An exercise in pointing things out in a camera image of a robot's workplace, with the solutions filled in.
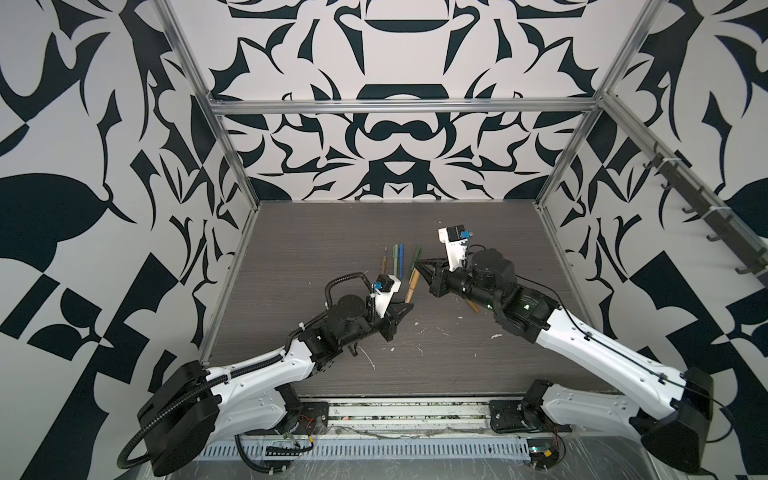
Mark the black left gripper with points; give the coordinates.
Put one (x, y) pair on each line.
(396, 315)

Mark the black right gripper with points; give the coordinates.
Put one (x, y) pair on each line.
(438, 280)

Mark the dark green pen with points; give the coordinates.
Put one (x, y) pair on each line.
(415, 257)

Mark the blue pen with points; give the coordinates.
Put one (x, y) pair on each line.
(401, 267)

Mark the tan pen cap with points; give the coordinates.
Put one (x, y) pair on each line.
(414, 278)

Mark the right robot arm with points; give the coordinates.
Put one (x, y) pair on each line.
(668, 411)

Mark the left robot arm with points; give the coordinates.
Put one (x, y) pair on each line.
(200, 405)

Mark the brown pen cap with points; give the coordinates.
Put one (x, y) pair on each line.
(473, 306)

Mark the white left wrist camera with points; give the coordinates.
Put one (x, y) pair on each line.
(384, 288)

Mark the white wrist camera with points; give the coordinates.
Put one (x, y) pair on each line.
(455, 239)
(384, 288)

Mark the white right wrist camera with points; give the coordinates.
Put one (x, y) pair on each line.
(455, 239)

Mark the perforated cable tray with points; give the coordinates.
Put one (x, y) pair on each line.
(514, 449)

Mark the metal hook rail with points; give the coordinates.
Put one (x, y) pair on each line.
(724, 224)

